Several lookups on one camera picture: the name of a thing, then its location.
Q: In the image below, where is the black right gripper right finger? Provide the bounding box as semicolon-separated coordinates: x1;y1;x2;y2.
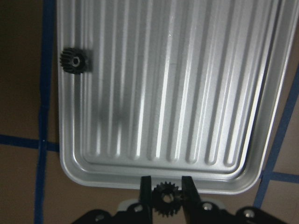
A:
181;176;224;224

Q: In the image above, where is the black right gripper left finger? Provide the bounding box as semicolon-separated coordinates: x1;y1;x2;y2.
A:
127;176;152;224

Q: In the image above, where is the black bearing gear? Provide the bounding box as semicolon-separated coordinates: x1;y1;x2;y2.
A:
152;182;181;217
59;47;91;75

